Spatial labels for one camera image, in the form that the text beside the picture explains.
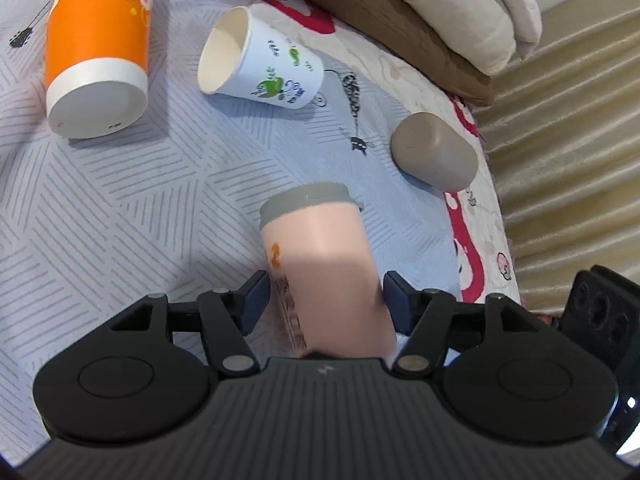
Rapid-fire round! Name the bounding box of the pink tumbler with grey lid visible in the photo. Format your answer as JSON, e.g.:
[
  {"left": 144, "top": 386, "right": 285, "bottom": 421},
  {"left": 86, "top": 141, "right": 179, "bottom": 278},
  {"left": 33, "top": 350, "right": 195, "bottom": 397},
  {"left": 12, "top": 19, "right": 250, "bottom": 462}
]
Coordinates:
[{"left": 260, "top": 182, "right": 397, "bottom": 360}]

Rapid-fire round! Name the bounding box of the taupe plastic cup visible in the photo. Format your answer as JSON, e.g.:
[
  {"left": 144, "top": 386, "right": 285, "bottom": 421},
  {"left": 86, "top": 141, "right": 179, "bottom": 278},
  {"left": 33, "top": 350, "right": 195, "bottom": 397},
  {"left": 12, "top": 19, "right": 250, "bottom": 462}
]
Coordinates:
[{"left": 390, "top": 112, "right": 478, "bottom": 193}]

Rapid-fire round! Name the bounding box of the white printed paper cup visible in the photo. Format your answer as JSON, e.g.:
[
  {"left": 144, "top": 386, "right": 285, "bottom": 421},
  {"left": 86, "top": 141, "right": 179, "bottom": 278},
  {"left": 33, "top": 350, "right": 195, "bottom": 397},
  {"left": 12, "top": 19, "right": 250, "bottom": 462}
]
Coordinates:
[{"left": 198, "top": 6, "right": 324, "bottom": 110}]

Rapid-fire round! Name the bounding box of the orange paper cup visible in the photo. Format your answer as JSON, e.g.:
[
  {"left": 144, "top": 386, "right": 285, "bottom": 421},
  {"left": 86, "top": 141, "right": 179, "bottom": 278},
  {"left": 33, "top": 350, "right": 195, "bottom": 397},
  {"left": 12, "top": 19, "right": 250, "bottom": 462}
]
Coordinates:
[{"left": 44, "top": 0, "right": 153, "bottom": 139}]

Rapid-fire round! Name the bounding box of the bear print bedsheet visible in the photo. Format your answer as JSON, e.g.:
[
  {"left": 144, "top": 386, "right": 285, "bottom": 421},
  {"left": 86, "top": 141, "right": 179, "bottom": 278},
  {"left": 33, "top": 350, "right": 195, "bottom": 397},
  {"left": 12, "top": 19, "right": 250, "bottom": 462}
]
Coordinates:
[{"left": 250, "top": 0, "right": 521, "bottom": 302}]

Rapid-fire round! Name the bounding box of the light blue patterned cloth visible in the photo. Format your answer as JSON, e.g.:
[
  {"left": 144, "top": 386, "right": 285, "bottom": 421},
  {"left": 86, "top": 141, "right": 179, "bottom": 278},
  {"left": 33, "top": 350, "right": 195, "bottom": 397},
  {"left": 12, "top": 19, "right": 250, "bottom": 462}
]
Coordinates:
[{"left": 1, "top": 0, "right": 461, "bottom": 464}]

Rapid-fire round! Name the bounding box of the beige curtain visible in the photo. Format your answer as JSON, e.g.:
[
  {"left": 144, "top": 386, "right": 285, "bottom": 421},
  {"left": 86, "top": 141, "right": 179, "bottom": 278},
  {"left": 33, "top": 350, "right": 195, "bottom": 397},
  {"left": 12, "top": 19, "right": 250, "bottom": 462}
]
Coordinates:
[{"left": 477, "top": 0, "right": 639, "bottom": 315}]

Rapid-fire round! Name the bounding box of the cream folded blanket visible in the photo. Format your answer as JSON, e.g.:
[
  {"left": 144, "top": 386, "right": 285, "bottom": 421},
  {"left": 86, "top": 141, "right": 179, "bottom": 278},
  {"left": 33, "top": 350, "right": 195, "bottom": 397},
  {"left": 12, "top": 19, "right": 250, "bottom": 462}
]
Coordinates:
[{"left": 404, "top": 0, "right": 516, "bottom": 76}]

